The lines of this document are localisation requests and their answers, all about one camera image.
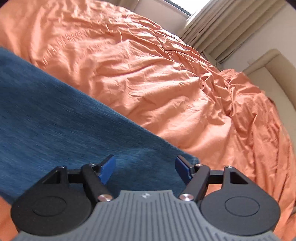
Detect orange bed sheet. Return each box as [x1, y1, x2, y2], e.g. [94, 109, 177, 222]
[1, 1, 295, 240]

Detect beige padded headboard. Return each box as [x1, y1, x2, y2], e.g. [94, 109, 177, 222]
[243, 49, 295, 123]

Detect window with dark frame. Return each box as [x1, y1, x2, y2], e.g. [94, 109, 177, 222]
[165, 0, 210, 16]

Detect blue denim pants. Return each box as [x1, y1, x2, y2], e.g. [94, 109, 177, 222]
[1, 49, 199, 203]

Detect beige curtain right of window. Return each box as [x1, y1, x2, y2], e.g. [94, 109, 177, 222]
[179, 0, 287, 66]

